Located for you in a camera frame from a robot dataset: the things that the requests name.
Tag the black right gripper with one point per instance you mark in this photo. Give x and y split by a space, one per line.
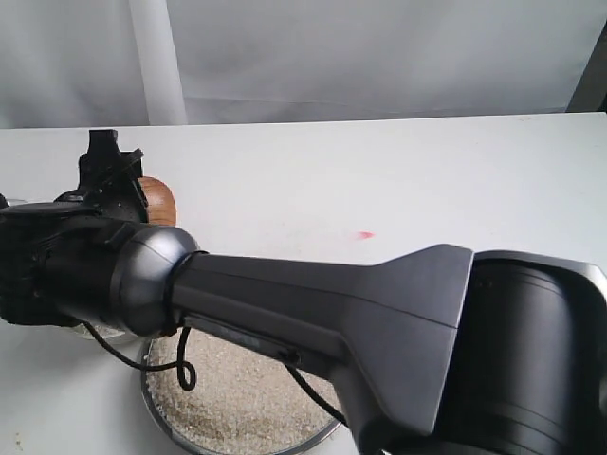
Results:
67 272

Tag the brown wooden cup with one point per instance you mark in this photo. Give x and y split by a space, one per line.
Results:
161 208

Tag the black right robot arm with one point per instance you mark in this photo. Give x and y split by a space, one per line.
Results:
441 351

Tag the small white ceramic bowl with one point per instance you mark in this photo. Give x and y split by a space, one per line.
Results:
114 337

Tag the large steel rice tray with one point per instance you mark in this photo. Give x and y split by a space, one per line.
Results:
243 403

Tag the white backdrop curtain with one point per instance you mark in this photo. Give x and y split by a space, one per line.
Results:
133 63

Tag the red mark on table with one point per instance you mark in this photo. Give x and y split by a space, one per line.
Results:
364 235

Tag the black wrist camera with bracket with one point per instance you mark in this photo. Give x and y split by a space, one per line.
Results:
21 212

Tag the dark stand post at right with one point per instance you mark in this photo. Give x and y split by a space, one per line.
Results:
590 93

